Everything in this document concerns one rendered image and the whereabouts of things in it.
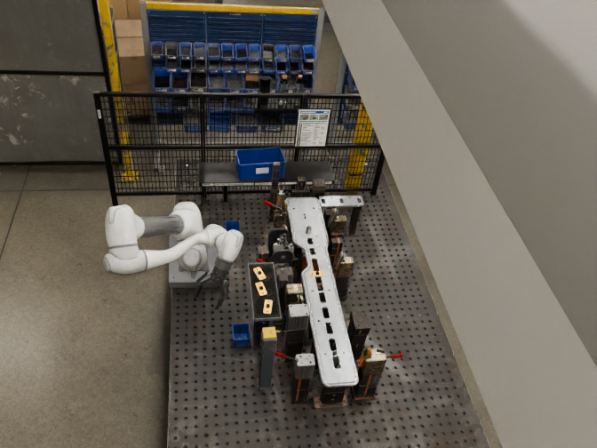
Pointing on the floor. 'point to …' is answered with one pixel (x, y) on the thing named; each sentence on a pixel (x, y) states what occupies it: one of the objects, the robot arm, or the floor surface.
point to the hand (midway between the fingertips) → (206, 300)
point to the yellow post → (358, 150)
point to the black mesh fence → (222, 140)
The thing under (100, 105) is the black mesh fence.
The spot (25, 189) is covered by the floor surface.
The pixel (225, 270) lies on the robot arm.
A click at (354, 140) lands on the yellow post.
